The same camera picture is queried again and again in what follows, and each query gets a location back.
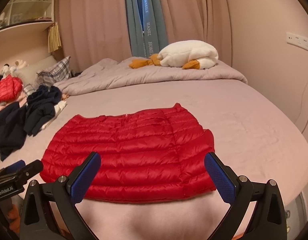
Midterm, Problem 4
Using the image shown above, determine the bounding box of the red down puffer jacket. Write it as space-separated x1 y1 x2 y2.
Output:
40 104 215 203

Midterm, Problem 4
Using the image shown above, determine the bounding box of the dark navy clothes pile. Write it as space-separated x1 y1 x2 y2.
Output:
0 85 62 161

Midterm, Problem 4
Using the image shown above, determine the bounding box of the folded red puffer jacket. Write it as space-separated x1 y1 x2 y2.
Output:
0 75 22 103

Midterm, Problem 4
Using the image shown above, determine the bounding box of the small white plush toy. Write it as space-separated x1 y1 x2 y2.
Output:
0 60 28 79

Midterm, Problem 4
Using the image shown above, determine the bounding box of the plaid grey pillow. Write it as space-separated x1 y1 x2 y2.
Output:
34 56 71 89

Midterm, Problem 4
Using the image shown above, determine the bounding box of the yellow tassel hanging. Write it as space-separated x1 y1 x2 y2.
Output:
47 22 62 53

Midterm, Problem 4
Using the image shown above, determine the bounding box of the grey folded duvet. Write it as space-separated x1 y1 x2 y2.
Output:
54 57 247 96

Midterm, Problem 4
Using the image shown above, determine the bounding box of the pink curtain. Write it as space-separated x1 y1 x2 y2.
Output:
56 0 232 71

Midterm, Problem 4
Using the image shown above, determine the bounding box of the white goose plush toy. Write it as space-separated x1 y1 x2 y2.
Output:
129 40 219 70

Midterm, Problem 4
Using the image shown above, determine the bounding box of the blue grey curtain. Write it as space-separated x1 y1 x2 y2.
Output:
125 0 168 57

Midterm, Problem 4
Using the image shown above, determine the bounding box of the cream wall shelf unit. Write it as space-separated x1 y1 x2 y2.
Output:
0 0 55 40

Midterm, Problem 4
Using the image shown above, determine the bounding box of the white wall power strip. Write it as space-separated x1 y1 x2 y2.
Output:
286 33 308 51

